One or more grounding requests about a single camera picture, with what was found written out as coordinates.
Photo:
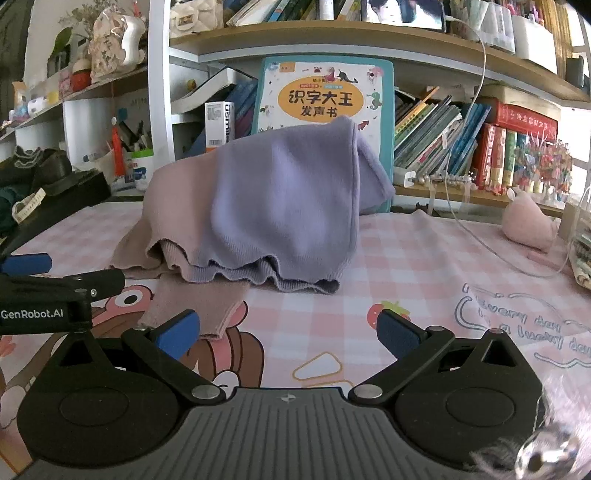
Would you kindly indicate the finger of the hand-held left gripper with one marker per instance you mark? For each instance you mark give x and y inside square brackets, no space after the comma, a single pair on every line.
[27,264]
[101,279]

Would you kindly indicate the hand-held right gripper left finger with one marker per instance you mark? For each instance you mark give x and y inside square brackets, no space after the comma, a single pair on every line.
[178,334]

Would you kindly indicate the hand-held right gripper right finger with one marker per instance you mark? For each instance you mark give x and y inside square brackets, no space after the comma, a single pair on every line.
[397,332]

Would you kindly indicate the purple and pink knit sweater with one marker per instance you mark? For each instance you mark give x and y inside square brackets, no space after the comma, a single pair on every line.
[277,207]

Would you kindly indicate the pink checked table mat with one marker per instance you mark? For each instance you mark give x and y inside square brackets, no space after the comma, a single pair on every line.
[415,277]

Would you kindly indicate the black flat case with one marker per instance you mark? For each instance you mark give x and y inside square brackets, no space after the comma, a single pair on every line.
[78,189]

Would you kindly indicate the black leather shoes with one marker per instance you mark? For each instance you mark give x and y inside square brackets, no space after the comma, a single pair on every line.
[41,166]

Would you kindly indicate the white pen cup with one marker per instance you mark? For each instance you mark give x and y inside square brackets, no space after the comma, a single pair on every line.
[141,168]

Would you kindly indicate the white charger plug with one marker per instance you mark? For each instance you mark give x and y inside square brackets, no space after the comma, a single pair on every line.
[405,177]

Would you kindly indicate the pearl hairband with clear ribbon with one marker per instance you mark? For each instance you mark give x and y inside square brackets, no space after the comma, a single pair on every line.
[443,181]

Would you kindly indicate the pink plush toy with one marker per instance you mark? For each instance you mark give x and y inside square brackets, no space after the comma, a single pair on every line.
[526,226]

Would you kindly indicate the clear crystal button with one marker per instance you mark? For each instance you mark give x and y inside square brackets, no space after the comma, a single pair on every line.
[545,454]

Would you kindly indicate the small red pot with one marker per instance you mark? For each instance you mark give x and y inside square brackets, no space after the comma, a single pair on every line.
[81,78]

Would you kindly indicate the white and orange carton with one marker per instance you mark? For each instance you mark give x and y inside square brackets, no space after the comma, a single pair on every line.
[220,124]

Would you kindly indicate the row of upright red books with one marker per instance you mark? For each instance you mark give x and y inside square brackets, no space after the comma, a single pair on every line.
[496,157]

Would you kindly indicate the row of leaning thin books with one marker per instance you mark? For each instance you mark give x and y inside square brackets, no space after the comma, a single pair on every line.
[434,134]

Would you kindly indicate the beige paper bag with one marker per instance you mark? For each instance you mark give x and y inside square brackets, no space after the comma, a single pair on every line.
[570,221]

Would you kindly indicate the green leafy plant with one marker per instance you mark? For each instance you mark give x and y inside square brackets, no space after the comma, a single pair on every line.
[62,44]

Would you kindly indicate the white floral ceramic figurine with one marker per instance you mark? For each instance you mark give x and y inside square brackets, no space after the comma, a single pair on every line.
[113,44]

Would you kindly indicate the dark door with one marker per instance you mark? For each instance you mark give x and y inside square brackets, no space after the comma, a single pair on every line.
[14,23]

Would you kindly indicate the thick red dictionary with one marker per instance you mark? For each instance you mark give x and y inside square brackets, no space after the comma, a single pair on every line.
[526,119]

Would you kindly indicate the large teal children's book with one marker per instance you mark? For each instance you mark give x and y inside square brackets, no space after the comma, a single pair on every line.
[323,92]

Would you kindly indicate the thick beige book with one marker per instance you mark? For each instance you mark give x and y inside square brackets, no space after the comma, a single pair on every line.
[517,94]

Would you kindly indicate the cream plush bear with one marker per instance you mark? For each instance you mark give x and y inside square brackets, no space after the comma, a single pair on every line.
[196,18]

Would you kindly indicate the white storage box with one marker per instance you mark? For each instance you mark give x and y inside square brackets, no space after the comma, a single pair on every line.
[535,44]

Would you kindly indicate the smartphone with lit screen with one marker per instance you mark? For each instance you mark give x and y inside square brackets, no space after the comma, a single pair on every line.
[401,11]

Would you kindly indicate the row of colourful shelf books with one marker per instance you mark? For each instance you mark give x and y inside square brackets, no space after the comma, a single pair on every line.
[286,9]

